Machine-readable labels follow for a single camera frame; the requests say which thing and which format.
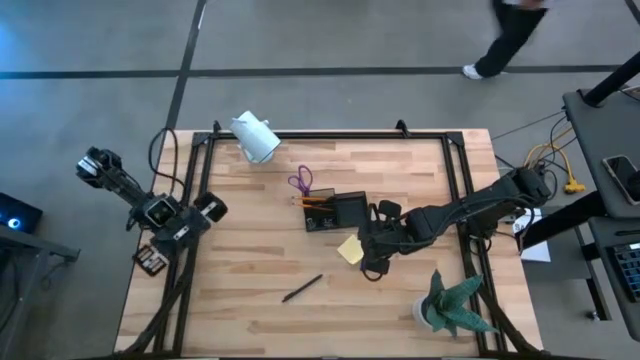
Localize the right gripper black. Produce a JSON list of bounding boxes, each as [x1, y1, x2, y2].
[[357, 198, 426, 275]]

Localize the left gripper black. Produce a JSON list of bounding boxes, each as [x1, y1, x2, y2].
[[132, 190, 230, 278]]

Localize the yellow sticky note pad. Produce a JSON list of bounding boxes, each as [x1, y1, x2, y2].
[[335, 233, 366, 267]]

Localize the black mesh desk organizer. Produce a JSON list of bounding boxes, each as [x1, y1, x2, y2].
[[303, 187, 370, 233]]

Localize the black pen white scale print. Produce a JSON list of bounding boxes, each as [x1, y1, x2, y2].
[[280, 272, 325, 305]]

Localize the purple handled scissors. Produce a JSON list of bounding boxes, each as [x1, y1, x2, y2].
[[287, 164, 315, 199]]

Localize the green plant in white pot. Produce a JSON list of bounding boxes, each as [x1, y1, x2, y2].
[[411, 269, 500, 339]]

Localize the white paper sheet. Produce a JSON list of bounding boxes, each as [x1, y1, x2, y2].
[[513, 206, 552, 264]]

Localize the dark grey equipment cart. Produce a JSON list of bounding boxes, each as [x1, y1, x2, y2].
[[0, 223, 81, 360]]

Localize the black computer tower blue light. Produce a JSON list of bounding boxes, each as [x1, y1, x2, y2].
[[0, 191, 44, 235]]

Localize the dark grey keyboard desk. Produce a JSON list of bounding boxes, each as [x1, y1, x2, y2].
[[587, 216, 640, 342]]

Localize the grey side desk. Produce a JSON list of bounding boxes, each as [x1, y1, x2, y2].
[[561, 87, 640, 220]]

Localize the person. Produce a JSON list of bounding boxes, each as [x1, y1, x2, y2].
[[461, 0, 550, 82]]

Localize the black smartphone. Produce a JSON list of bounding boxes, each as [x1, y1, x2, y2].
[[601, 154, 640, 207]]

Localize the backlit keyboard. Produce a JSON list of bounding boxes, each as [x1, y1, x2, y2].
[[606, 242, 640, 304]]

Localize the black round pole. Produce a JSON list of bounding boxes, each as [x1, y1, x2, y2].
[[582, 51, 640, 108]]

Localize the black aluminium table frame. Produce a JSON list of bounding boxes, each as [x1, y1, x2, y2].
[[113, 118, 546, 359]]

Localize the yellow cable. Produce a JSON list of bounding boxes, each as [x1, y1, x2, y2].
[[522, 141, 587, 196]]

